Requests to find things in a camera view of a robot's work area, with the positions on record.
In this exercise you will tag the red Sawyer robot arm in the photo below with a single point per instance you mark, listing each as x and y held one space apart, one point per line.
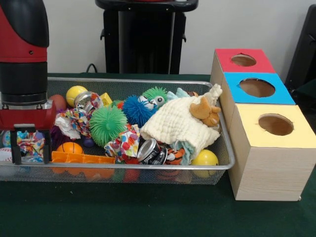
22 49

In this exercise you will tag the black stand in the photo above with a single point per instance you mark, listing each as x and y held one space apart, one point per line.
306 49

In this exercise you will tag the silver mesh bin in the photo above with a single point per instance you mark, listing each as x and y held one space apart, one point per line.
223 148

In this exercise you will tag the large blue spiky ball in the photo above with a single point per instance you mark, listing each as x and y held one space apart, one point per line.
137 109

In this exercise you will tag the dark green table cloth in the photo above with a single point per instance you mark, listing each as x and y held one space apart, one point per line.
148 212

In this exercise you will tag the small orange basketball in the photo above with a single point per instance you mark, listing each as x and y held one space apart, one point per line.
69 148

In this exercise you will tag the yellow smooth ball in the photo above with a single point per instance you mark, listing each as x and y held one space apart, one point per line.
205 158

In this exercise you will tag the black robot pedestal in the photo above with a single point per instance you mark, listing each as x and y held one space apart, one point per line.
145 37

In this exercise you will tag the cream knitted cloth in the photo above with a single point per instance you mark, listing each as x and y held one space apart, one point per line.
177 121

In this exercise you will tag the orange toy building brick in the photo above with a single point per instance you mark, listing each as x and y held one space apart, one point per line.
84 159

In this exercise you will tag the small green spiky ball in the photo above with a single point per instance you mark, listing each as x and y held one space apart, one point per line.
108 124

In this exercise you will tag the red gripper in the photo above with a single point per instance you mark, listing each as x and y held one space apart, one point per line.
27 117

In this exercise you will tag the wooden box with three holes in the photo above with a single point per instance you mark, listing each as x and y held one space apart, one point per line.
271 172

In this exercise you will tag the green covered side table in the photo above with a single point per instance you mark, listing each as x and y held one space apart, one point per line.
308 91

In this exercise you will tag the orange plush toy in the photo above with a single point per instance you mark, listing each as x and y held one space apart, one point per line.
205 112

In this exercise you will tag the crushed black can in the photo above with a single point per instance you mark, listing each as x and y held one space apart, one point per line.
150 154

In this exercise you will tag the green spiky toy with eyes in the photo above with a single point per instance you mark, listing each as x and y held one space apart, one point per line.
154 92

